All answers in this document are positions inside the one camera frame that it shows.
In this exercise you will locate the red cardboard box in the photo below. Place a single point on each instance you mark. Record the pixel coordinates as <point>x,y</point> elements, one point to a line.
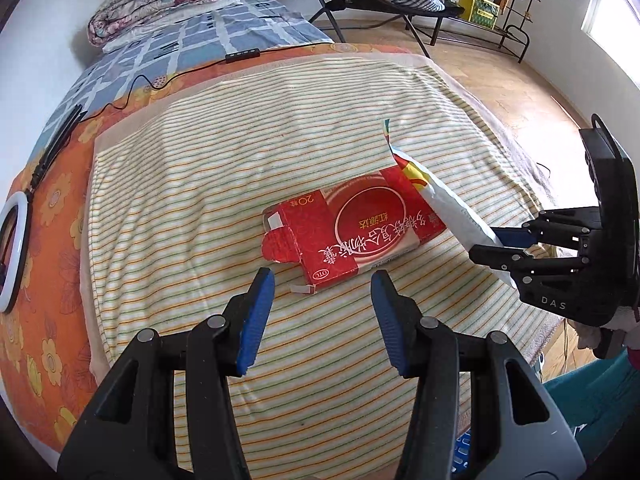
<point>350,240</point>

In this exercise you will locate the long white wrapper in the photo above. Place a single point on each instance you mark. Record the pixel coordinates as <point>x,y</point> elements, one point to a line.
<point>450,200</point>

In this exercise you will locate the black folding chair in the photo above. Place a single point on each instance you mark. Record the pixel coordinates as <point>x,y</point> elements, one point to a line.
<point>365,5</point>

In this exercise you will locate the blue plaid bed sheet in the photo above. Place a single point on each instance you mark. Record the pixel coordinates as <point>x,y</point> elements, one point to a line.
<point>200,35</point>

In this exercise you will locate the person's right forearm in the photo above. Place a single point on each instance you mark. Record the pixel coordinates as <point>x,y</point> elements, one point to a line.
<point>600,400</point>

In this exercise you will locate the striped cream blanket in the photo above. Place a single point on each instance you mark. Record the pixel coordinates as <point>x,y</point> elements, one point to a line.
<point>200,160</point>

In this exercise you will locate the yellow plastic crate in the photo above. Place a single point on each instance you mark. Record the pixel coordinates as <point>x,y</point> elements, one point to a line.
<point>480,7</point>

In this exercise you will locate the blue plastic basket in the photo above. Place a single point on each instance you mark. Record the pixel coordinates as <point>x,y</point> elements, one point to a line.
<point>462,452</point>

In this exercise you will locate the orange floral bed sheet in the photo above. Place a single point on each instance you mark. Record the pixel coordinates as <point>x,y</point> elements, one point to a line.
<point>50,310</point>

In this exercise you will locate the black clothes rack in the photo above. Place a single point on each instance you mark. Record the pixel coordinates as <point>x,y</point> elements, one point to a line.
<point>520,40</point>

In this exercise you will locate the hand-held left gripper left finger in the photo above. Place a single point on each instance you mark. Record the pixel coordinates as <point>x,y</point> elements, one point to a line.
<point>255,320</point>

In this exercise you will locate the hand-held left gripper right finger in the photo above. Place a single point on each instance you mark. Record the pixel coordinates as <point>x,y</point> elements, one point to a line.
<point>392,325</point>

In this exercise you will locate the person's right hand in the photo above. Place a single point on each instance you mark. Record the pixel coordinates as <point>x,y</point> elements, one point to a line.
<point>592,332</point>

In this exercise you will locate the window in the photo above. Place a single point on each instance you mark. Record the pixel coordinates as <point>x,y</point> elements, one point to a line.
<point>615,15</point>

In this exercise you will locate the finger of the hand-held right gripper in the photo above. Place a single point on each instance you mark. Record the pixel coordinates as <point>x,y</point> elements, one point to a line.
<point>492,255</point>
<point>510,237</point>

